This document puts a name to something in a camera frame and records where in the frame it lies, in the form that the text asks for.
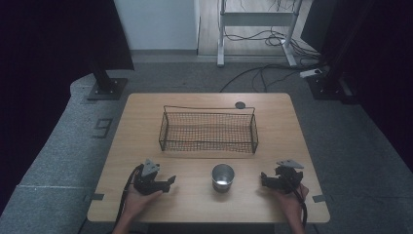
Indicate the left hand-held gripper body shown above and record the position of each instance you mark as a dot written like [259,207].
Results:
[146,182]

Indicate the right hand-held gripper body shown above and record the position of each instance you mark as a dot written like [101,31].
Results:
[289,178]

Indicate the person's left hand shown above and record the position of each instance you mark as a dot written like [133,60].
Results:
[138,203]

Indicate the person's right hand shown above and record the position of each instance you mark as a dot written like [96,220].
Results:
[292,204]

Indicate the dark tape piece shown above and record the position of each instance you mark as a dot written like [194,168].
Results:
[319,198]
[97,196]

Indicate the metal cup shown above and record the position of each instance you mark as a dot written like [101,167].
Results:
[223,178]

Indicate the black round table cap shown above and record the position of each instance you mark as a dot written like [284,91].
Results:
[240,105]

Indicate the white power strip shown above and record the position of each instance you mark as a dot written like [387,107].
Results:
[310,72]

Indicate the dark curtain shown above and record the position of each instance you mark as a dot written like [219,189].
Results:
[383,65]
[48,48]

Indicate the black stand with base plate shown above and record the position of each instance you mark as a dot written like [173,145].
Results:
[107,86]
[331,84]

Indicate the white desk frame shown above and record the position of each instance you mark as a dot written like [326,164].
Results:
[256,19]

